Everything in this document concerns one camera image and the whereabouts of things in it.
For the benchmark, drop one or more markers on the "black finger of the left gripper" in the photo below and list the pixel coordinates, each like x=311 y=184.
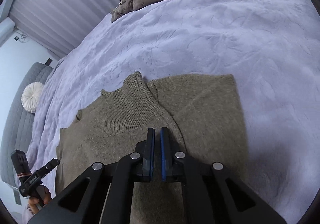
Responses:
x=47 y=168

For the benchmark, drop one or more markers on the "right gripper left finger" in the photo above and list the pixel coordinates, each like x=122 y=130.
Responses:
x=121 y=177

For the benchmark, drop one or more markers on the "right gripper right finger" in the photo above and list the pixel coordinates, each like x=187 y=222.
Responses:
x=194 y=178

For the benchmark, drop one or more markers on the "olive brown knit sweater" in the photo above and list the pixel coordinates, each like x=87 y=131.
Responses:
x=202 y=112

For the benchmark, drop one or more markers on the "person's left hand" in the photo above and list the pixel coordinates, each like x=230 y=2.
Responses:
x=33 y=201

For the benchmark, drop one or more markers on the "grey quilted headboard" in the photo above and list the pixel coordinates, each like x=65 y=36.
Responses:
x=17 y=132

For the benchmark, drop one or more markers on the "white round pleated cushion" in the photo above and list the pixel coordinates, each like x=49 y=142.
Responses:
x=31 y=96

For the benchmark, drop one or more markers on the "grey brown crumpled garment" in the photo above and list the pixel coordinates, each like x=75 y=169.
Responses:
x=127 y=6

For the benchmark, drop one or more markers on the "lavender plush bed blanket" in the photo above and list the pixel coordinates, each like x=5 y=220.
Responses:
x=271 y=47

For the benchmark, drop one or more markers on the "small wall socket with cable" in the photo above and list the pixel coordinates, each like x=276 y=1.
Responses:
x=21 y=37

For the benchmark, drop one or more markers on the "white window frame post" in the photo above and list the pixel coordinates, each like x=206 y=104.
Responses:
x=6 y=28

